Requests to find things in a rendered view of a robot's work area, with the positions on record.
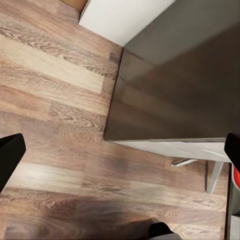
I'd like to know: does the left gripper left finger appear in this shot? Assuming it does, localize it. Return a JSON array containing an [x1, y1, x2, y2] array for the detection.
[[0, 133, 26, 193]]

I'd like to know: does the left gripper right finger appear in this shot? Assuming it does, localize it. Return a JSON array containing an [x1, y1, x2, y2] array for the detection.
[[224, 133, 240, 173]]

